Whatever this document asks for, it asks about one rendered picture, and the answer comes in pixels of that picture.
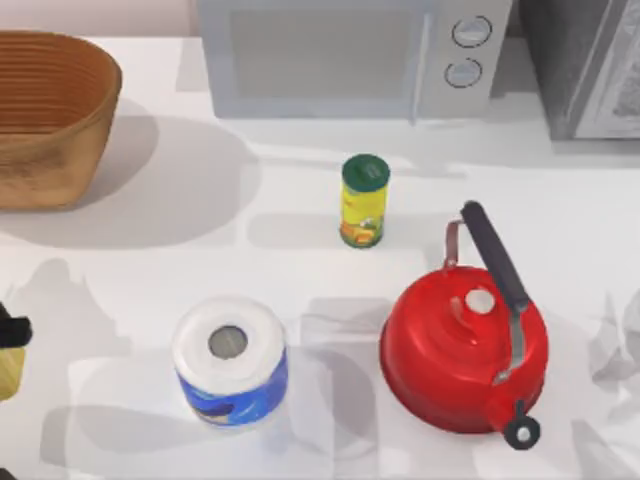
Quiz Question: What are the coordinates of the yellow can with green lid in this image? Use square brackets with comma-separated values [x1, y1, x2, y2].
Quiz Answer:
[340, 153, 392, 249]

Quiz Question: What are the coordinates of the white and blue paper roll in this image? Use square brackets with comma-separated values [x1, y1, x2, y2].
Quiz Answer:
[172, 296, 290, 437]

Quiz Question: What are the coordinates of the pale microwave oven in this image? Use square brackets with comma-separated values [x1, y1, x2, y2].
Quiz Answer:
[194, 0, 514, 121]

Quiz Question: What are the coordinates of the round microwave knob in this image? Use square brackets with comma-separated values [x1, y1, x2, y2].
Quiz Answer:
[451, 14, 494, 49]
[443, 56, 484, 90]

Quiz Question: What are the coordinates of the brown woven basket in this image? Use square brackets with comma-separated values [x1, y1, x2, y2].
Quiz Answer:
[0, 30, 124, 212]

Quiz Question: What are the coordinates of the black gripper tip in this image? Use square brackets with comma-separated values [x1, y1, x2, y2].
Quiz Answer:
[0, 301, 33, 351]

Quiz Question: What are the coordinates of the red kettle with black handle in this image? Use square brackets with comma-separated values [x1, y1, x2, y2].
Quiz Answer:
[379, 200, 550, 451]

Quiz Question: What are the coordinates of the microwave door handle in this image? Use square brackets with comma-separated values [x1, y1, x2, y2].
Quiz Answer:
[409, 12, 434, 127]

